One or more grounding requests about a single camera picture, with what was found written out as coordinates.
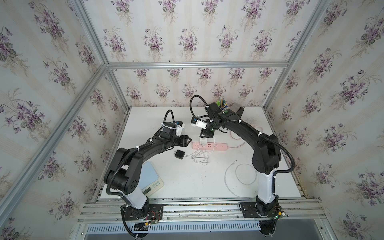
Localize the white USB charger adapter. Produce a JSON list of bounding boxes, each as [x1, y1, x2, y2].
[[200, 138, 208, 148]]

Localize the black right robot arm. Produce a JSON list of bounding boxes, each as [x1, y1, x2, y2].
[[189, 95, 295, 218]]

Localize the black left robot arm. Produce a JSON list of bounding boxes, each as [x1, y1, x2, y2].
[[104, 110, 192, 220]]

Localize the near blue electronic scale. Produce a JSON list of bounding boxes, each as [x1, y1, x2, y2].
[[138, 162, 164, 197]]

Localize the pink power strip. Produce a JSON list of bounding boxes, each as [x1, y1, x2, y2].
[[192, 142, 228, 152]]

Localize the black USB charger adapter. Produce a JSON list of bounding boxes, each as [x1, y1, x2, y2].
[[175, 150, 186, 160]]

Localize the pens and markers bundle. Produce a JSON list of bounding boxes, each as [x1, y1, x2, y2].
[[216, 97, 228, 110]]

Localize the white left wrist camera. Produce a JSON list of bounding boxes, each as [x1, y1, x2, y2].
[[176, 121, 184, 137]]

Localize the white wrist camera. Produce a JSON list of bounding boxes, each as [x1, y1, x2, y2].
[[176, 121, 184, 137], [191, 117, 209, 129]]

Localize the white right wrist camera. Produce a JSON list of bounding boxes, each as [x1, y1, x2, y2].
[[191, 117, 209, 129]]

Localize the thin white USB cable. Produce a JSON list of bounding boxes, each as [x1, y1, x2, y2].
[[224, 160, 266, 199]]

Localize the aluminium enclosure frame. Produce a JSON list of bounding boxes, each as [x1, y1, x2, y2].
[[1, 1, 324, 221]]

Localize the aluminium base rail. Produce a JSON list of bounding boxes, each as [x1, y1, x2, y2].
[[70, 198, 336, 240]]

